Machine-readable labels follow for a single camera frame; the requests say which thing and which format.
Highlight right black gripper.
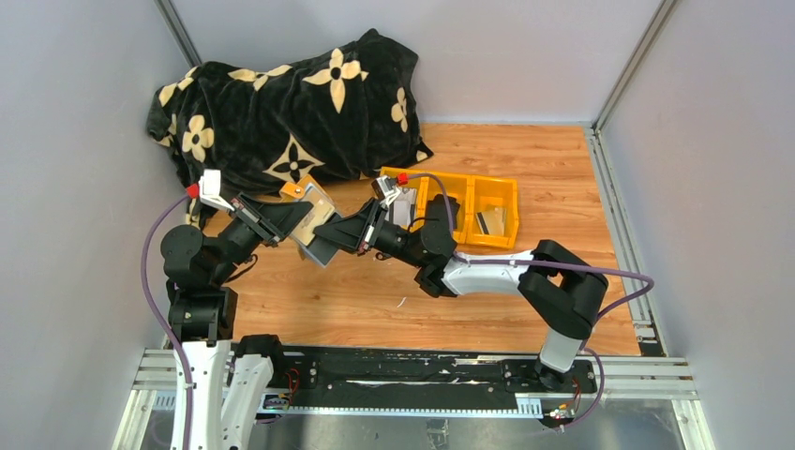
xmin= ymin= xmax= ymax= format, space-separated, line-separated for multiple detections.
xmin=314 ymin=198 xmax=426 ymax=268

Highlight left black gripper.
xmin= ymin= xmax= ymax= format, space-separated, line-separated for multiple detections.
xmin=211 ymin=191 xmax=314 ymax=284

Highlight grey credit card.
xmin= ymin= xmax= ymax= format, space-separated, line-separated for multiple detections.
xmin=291 ymin=213 xmax=341 ymax=267

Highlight yellow leather card holder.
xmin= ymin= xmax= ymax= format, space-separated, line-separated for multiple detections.
xmin=279 ymin=175 xmax=337 ymax=248

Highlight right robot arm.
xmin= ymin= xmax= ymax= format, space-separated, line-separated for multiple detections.
xmin=314 ymin=195 xmax=608 ymax=392

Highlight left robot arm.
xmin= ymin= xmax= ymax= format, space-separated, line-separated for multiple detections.
xmin=160 ymin=194 xmax=312 ymax=449

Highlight white cards in bin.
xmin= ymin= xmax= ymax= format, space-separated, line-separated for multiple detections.
xmin=387 ymin=187 xmax=417 ymax=228

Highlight black card holder in bin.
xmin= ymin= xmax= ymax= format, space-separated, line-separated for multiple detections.
xmin=433 ymin=194 xmax=460 ymax=231

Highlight gold cards in bin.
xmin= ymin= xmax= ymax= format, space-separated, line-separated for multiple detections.
xmin=474 ymin=205 xmax=507 ymax=236

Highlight black floral blanket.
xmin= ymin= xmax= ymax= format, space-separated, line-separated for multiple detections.
xmin=144 ymin=29 xmax=432 ymax=196

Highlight yellow three-compartment bin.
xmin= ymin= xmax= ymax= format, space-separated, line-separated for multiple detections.
xmin=380 ymin=167 xmax=520 ymax=249

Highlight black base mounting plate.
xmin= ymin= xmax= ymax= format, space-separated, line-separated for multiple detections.
xmin=266 ymin=346 xmax=599 ymax=415

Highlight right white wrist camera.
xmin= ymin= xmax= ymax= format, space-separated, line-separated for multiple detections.
xmin=371 ymin=175 xmax=402 ymax=210

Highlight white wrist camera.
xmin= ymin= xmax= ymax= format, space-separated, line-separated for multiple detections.
xmin=371 ymin=175 xmax=402 ymax=210
xmin=198 ymin=169 xmax=233 ymax=213

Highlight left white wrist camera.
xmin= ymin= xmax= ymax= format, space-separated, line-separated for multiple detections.
xmin=198 ymin=169 xmax=233 ymax=213

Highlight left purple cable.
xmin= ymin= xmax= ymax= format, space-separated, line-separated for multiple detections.
xmin=141 ymin=183 xmax=206 ymax=450

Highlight aluminium frame rail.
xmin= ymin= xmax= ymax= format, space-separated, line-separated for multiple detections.
xmin=112 ymin=340 xmax=715 ymax=449

